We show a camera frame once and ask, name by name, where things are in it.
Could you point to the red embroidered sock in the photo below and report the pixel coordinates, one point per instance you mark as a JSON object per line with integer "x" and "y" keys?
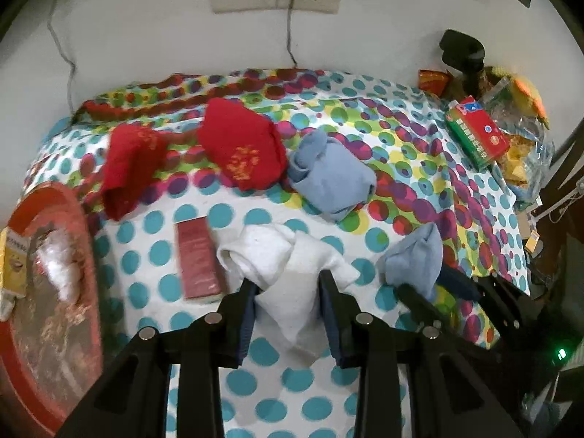
{"x": 242, "y": 141}
{"x": 130, "y": 164}

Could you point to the red and green box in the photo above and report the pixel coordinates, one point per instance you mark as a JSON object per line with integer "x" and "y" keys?
{"x": 477, "y": 132}

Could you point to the yellow cardboard box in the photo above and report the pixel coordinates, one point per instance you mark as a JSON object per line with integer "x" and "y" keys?
{"x": 16, "y": 264}

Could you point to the black clamp stand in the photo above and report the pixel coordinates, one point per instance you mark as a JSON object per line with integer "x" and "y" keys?
{"x": 461, "y": 48}

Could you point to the red round tray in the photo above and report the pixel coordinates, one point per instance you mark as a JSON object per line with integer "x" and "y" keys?
{"x": 59, "y": 351}

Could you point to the maroon box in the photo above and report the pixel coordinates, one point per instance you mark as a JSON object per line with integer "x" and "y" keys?
{"x": 198, "y": 260}

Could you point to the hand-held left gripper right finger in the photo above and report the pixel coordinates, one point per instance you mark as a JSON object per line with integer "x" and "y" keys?
{"x": 335, "y": 328}

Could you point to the orange snack packet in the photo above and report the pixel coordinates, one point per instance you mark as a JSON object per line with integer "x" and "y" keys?
{"x": 433, "y": 81}

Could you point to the clear plastic wrapper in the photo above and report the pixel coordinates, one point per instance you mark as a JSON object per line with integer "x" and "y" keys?
{"x": 59, "y": 264}

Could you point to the light blue sock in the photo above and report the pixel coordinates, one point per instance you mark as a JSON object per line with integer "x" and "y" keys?
{"x": 415, "y": 255}
{"x": 333, "y": 178}

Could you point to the polka dot tablecloth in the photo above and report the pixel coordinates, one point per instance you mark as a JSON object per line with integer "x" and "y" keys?
{"x": 137, "y": 255}

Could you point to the clear plastic snack bag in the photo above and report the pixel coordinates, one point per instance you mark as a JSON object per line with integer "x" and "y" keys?
{"x": 520, "y": 155}

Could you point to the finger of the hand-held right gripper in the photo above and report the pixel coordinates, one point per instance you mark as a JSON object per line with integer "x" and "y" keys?
{"x": 458, "y": 285}
{"x": 424, "y": 303}

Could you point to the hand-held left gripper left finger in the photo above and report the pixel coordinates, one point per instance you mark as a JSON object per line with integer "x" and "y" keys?
{"x": 244, "y": 333}

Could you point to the yellow orange object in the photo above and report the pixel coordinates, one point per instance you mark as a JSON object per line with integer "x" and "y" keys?
{"x": 529, "y": 96}

